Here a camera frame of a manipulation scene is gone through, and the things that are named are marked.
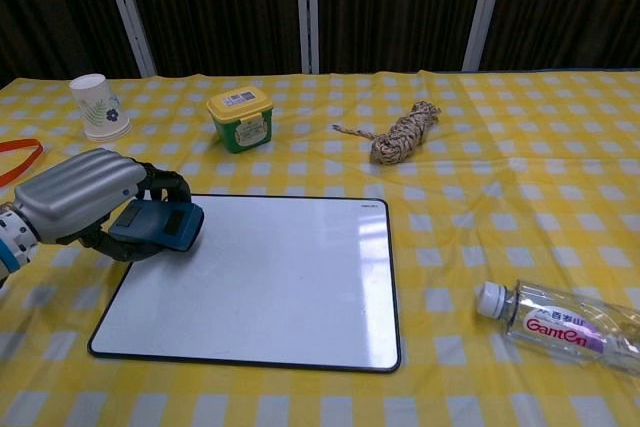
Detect green tub with yellow lid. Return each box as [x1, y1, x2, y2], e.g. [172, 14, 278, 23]
[206, 86, 275, 154]

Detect orange strap loop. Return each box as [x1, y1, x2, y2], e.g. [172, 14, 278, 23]
[0, 138, 45, 187]

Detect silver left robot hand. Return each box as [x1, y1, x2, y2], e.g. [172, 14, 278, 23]
[13, 147, 193, 264]

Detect coiled speckled rope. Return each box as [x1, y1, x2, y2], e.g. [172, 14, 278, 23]
[333, 99, 443, 166]

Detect blue whiteboard eraser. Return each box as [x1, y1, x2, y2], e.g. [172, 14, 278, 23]
[108, 199, 205, 253]

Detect yellow checked tablecloth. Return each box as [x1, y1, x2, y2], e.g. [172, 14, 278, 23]
[0, 69, 640, 427]

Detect white board with black frame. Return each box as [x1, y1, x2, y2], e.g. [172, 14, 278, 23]
[87, 193, 403, 374]

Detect stacked floral paper cups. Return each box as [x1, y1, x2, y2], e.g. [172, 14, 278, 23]
[68, 73, 133, 143]

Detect white partition frame post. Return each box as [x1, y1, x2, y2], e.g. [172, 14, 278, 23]
[97, 0, 158, 78]
[462, 0, 511, 73]
[295, 0, 321, 75]

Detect clear Ganten water bottle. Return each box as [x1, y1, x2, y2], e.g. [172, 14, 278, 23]
[474, 279, 640, 377]

